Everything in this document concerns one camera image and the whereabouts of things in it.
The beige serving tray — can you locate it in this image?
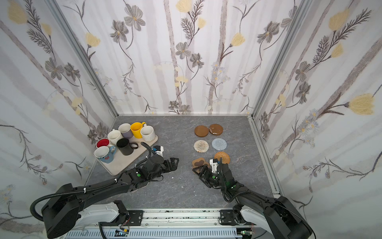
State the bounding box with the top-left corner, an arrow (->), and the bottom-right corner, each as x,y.
96,135 -> 159,175

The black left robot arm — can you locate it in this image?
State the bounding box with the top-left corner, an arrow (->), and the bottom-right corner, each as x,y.
30,154 -> 179,239

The aluminium corner post right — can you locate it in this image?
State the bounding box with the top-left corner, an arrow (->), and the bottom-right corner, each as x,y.
251,0 -> 312,119

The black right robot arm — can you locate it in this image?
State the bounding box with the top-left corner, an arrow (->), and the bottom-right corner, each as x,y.
193,163 -> 316,239

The aluminium corner post left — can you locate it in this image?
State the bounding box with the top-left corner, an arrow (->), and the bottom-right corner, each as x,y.
44,0 -> 119,119

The lavender mug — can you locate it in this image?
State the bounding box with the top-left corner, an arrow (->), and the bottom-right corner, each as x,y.
118,123 -> 134,139

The white speckled cup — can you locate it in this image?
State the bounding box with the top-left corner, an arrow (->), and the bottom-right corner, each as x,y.
140,125 -> 156,142

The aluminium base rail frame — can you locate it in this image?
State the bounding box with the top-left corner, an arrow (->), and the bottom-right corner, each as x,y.
61,207 -> 275,239

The white mug blue handle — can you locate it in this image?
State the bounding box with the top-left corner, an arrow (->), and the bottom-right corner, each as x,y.
93,145 -> 117,164

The black ceramic mug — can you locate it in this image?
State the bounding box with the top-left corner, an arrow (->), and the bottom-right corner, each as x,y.
116,138 -> 139,156

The plain white mug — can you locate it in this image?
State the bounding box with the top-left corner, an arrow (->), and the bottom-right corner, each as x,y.
107,129 -> 123,145

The blue grey woven coaster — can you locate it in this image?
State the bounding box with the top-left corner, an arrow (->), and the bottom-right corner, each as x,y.
211,138 -> 227,151

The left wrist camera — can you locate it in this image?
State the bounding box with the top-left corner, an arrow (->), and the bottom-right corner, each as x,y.
152,145 -> 164,157

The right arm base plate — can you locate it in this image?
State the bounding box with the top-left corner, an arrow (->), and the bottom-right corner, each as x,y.
218,209 -> 238,226

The white mug red inside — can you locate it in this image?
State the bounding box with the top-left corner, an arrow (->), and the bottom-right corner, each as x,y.
96,138 -> 110,148

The woven multicolour round coaster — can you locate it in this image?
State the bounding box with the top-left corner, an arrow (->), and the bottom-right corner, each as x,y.
194,140 -> 209,153

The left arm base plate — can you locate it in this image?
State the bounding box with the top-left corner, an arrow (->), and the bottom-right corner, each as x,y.
101,210 -> 143,227

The brown paw coaster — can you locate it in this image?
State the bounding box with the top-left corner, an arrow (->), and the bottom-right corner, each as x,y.
192,157 -> 210,169

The rattan wicker round coaster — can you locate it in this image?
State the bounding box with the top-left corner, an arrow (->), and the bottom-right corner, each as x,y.
214,151 -> 231,164

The yellow mug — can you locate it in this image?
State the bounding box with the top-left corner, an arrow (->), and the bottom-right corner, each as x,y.
130,122 -> 146,139

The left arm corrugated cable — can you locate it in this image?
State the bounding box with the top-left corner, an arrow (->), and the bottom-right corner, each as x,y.
29,179 -> 120,222

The brown cork round coaster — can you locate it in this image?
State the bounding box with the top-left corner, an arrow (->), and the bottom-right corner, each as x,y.
195,125 -> 210,137

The dark brown glossy coaster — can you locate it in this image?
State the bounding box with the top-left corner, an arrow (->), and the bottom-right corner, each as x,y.
209,123 -> 224,135

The aluminium corner post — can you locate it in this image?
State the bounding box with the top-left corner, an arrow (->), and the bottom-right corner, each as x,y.
44,0 -> 119,119
251,0 -> 312,119

